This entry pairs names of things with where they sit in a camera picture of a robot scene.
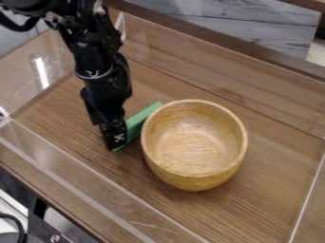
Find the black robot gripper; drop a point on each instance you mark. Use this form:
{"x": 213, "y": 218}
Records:
{"x": 107, "y": 90}

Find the green rectangular block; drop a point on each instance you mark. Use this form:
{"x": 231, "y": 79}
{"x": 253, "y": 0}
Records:
{"x": 136, "y": 121}

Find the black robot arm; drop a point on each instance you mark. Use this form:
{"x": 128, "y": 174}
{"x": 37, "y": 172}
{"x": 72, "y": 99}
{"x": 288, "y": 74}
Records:
{"x": 83, "y": 23}

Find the brown wooden bowl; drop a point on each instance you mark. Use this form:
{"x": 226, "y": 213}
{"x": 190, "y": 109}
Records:
{"x": 194, "y": 143}

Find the clear acrylic corner bracket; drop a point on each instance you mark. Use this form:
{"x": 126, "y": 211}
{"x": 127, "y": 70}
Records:
{"x": 120, "y": 25}

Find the black table leg frame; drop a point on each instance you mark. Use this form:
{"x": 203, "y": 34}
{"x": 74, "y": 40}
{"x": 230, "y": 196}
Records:
{"x": 41, "y": 232}

